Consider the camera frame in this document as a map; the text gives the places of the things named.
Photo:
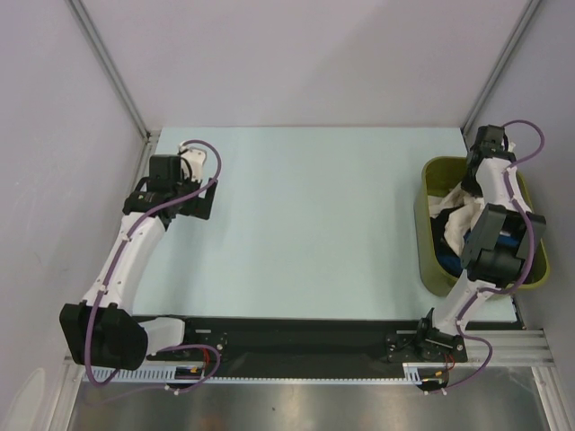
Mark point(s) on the aluminium corner post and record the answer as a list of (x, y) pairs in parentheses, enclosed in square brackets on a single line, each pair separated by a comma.
[(104, 58), (518, 31)]

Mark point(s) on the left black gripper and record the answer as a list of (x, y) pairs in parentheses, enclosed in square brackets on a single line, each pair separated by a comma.
[(199, 206)]

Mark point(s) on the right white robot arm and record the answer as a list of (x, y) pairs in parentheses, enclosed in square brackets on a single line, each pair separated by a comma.
[(499, 245)]

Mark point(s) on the right aluminium corner post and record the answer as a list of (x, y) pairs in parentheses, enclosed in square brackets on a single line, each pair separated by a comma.
[(518, 31)]

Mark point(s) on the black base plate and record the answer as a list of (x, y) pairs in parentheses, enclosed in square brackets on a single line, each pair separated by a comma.
[(316, 367)]

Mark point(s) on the cream white t shirt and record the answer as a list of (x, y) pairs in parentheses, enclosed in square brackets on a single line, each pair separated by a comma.
[(464, 210)]

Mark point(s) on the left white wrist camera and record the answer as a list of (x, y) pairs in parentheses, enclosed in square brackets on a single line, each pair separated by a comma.
[(193, 160)]

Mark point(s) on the left aluminium corner post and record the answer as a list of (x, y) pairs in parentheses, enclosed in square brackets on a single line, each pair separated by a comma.
[(104, 58)]

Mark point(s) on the blue t shirt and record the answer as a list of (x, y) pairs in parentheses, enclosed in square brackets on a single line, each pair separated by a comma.
[(450, 261)]

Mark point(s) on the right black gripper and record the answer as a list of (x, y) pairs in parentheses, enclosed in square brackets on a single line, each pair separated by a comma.
[(469, 177)]

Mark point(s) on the olive green plastic bin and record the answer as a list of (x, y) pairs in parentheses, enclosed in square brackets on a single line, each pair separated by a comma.
[(438, 177)]

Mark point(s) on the white slotted cable duct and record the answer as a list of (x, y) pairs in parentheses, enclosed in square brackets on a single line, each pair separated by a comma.
[(183, 374)]

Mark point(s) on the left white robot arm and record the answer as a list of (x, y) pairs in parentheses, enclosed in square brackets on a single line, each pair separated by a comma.
[(100, 330)]

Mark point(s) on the black t shirt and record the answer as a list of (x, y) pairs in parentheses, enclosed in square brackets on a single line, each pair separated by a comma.
[(442, 220)]

